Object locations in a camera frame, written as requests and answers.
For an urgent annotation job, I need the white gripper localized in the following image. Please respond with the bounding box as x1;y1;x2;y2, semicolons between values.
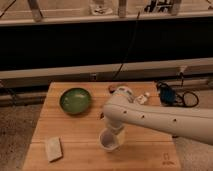
107;124;125;145

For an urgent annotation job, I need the white ceramic cup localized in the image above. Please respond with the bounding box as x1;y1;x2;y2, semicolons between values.
99;129;119;152

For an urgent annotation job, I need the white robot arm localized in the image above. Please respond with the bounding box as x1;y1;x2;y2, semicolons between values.
103;86;213;145

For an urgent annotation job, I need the green ceramic bowl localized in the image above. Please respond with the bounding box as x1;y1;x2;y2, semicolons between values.
59;87;92;115

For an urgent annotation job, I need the white plastic bottle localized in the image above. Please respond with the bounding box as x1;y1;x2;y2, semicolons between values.
135;92;150;105

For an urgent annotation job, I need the brown wooden brush block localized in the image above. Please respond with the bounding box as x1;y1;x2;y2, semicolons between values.
108;84;116;93

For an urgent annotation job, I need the wooden cutting board table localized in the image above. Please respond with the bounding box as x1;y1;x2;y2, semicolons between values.
23;82;181;171

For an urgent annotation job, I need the blue device on floor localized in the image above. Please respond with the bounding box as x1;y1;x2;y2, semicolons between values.
160;87;176;104

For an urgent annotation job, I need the grey sponge block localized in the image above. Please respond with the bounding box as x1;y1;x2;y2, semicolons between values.
45;137;63;162

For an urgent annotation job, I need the black cable on floor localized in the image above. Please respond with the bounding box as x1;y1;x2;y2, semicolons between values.
156;81;200;108

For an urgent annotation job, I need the black hanging cable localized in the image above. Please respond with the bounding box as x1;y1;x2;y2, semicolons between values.
111;9;141;82

